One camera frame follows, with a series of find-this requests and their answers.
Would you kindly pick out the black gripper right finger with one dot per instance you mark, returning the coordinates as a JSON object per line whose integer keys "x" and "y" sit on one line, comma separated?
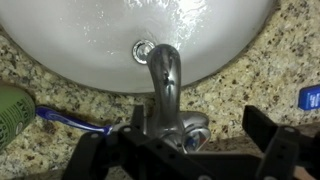
{"x": 284, "y": 147}

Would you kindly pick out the white oval sink basin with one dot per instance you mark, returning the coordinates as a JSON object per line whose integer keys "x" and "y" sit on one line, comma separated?
{"x": 103, "y": 43}

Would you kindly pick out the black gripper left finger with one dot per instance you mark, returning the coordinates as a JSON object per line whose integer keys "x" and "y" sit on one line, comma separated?
{"x": 95, "y": 153}

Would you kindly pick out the chrome sink faucet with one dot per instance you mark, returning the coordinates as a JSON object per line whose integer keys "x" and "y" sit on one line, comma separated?
{"x": 185, "y": 131}

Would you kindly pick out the green soap pump bottle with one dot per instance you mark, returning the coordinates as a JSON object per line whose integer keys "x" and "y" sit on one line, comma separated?
{"x": 17, "y": 110}

